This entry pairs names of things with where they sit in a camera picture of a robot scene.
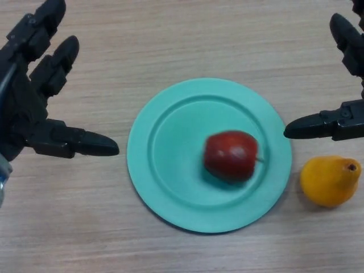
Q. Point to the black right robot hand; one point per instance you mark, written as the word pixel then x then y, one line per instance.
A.
pixel 347 122

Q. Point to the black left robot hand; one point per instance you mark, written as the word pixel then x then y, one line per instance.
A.
pixel 25 108

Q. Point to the red apple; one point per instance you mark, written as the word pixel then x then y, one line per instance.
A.
pixel 230 156

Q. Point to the green round plate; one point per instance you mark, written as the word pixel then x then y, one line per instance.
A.
pixel 170 159

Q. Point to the yellow orange pear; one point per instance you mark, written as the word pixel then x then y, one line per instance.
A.
pixel 327 182

